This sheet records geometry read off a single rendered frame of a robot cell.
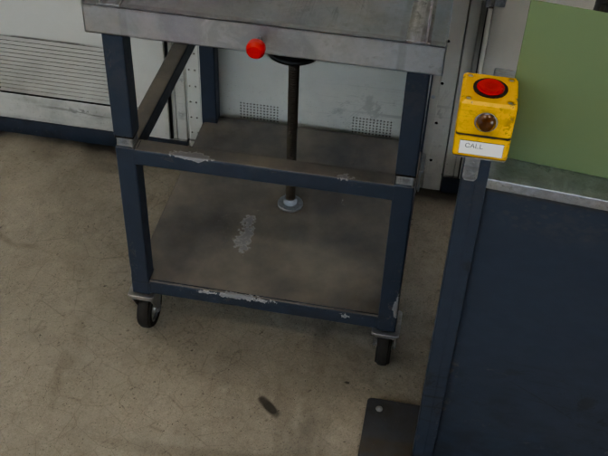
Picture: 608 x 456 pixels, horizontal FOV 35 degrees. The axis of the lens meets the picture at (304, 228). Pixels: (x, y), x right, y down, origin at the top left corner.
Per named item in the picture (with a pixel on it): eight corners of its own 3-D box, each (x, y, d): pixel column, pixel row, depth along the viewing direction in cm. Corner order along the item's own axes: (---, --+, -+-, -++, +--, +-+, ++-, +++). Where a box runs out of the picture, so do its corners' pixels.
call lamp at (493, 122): (496, 138, 139) (499, 118, 136) (471, 135, 139) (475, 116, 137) (496, 133, 140) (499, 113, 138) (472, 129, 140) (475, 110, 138)
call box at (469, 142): (506, 165, 143) (517, 107, 136) (451, 156, 144) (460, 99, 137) (507, 132, 149) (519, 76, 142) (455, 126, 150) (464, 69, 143)
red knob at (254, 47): (263, 62, 161) (263, 45, 159) (244, 60, 162) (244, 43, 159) (269, 48, 165) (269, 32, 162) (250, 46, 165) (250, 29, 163)
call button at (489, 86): (502, 104, 139) (505, 94, 138) (474, 100, 139) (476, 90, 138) (503, 89, 142) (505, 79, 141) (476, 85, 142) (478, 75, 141)
